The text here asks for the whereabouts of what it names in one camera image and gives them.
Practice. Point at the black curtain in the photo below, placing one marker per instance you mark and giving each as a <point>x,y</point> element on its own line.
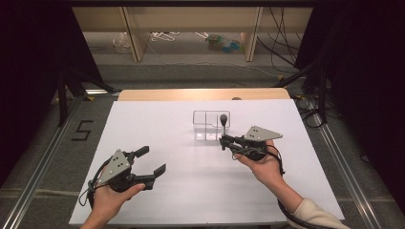
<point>31,79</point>
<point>366,95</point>

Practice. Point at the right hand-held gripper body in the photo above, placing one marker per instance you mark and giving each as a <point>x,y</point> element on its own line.
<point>261,134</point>

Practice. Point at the beige wooden shelf unit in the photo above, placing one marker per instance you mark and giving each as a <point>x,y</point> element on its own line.
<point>191,19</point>

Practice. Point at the wooden table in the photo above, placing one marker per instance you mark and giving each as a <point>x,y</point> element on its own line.
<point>191,94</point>

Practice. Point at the person's right hand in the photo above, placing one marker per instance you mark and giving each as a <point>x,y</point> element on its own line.
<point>264,168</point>

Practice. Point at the black metal stand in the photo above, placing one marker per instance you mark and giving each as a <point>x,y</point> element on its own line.
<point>322,92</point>
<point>62,95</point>

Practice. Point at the white board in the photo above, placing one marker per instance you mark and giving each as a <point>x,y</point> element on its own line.
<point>197,191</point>

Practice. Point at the clear plastic bag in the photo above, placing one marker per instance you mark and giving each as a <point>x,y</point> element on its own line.
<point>121,42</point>

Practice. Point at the black makeup brush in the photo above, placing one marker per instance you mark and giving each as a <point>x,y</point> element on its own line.
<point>224,120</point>

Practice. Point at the person's left hand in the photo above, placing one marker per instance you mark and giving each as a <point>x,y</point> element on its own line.
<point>111,203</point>

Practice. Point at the clear acrylic organizer box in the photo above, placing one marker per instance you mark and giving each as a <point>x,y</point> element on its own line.
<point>207,125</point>

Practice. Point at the colourful plastic bag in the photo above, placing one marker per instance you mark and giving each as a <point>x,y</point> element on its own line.
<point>224,43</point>

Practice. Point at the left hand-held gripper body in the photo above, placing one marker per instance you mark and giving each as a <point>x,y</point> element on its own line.
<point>116,167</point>

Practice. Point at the metal floor rail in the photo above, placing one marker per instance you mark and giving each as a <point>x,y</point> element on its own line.
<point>41,165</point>
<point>344,165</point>

